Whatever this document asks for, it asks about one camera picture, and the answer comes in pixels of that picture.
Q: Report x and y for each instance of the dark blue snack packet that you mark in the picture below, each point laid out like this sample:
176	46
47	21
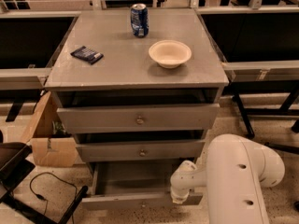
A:
87	55

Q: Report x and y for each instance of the grey desk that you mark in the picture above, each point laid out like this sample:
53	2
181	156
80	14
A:
30	43
259	50

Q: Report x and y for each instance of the left grey desk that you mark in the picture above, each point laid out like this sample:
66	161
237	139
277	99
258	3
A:
30	43

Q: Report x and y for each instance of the grey middle drawer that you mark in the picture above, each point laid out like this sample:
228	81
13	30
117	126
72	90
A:
137	151

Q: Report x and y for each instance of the right grey desk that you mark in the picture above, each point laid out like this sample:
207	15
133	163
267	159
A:
259	50

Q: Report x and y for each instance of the blue soda can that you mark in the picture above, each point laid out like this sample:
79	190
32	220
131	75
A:
139	20

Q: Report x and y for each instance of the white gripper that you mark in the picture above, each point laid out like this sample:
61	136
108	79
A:
179	191

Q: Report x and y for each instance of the white paper bowl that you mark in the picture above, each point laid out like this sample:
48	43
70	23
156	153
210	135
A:
170	53

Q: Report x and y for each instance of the grey drawer cabinet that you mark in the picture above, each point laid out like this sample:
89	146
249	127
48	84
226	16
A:
127	75

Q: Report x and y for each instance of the brown cardboard box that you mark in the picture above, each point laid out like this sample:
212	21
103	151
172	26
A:
51	147

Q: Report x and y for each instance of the black office chair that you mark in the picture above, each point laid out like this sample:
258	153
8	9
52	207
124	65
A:
13	169

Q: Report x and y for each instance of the grey top drawer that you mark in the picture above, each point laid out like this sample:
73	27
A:
138	118

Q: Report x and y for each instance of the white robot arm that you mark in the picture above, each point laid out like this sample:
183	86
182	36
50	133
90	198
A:
237	169

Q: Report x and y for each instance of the grey bottom drawer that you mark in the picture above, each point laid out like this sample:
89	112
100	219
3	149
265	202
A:
131	184

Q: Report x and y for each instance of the grey drawer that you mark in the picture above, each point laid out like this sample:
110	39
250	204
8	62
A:
131	184
137	151
138	118

